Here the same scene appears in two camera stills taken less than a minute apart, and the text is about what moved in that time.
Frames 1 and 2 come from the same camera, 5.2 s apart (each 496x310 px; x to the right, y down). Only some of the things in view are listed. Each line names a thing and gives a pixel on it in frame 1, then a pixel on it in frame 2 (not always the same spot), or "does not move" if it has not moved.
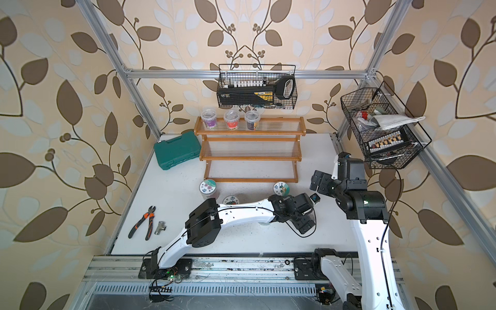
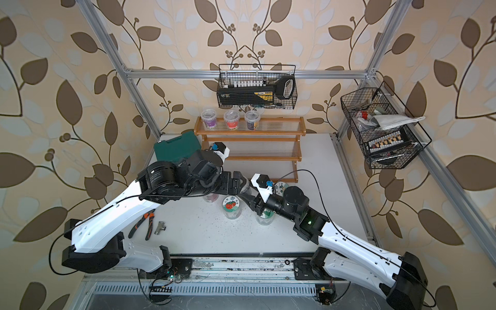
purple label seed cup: [209, 116] does not move
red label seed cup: [232, 117] does not move
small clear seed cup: [252, 118] does not move
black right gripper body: [328, 185] to [261, 205]
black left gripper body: [303, 228] to [224, 185]
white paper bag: [391, 121] does not move
